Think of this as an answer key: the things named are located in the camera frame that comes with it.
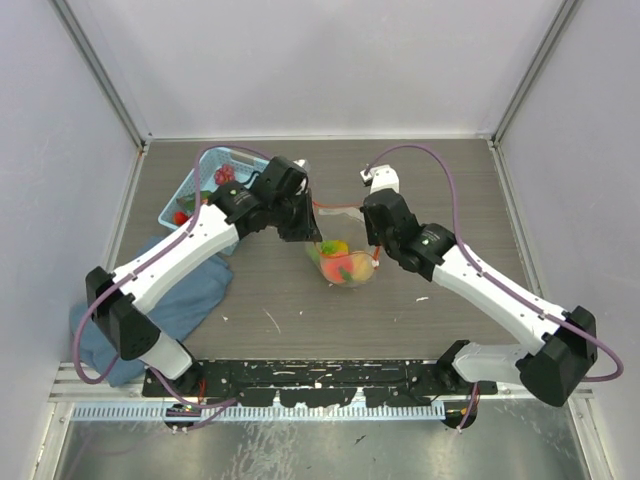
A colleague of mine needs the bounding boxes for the green grape bunch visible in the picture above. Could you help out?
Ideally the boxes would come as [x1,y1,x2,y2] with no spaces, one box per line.
[307,240,342,262]

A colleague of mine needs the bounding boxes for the clear zip bag orange zipper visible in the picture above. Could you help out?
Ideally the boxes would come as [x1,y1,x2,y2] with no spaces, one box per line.
[305,202,380,288]

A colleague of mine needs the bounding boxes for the orange peach fruit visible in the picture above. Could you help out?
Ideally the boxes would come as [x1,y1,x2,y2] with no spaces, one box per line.
[320,256,353,285]

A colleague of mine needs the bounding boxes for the light blue plastic basket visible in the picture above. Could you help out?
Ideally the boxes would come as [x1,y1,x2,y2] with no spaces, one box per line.
[158,147,268,231]

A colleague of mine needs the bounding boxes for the purple grape bunch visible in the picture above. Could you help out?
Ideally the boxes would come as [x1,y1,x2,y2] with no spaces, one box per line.
[214,164,236,186]

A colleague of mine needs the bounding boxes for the yellow star fruit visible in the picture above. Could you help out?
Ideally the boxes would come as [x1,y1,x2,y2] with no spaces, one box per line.
[332,240,349,253]

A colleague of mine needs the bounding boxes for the red strawberries pile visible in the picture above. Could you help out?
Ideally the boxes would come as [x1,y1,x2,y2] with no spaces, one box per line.
[172,211,190,226]

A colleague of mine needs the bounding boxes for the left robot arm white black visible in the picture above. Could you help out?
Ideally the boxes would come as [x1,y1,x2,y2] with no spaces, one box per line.
[81,157,322,396]

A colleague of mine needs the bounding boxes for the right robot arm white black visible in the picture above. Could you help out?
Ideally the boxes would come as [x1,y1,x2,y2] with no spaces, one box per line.
[361,188,597,407]

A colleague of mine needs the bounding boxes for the green leaves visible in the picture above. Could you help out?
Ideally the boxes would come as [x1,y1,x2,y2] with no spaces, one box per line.
[176,190,212,215]

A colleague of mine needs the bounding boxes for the blue cloth towel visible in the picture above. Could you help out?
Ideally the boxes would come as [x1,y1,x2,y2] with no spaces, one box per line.
[78,255,233,387]

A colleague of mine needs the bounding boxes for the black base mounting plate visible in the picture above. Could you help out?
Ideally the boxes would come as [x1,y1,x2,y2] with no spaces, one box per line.
[170,360,472,408]

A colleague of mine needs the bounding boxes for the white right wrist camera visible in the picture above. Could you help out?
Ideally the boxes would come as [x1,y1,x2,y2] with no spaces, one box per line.
[360,165,400,194]

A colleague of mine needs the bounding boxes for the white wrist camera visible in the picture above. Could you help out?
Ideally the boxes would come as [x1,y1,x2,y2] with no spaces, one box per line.
[360,165,400,194]
[294,159,310,195]

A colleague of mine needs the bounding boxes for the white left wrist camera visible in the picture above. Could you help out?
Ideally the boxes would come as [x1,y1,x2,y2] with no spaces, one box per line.
[294,159,310,195]

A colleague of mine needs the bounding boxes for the slotted cable duct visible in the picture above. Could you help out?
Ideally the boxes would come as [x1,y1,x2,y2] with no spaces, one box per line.
[70,400,446,422]

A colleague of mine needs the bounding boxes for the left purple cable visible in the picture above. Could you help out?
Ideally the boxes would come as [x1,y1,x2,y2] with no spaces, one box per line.
[72,144,274,432]

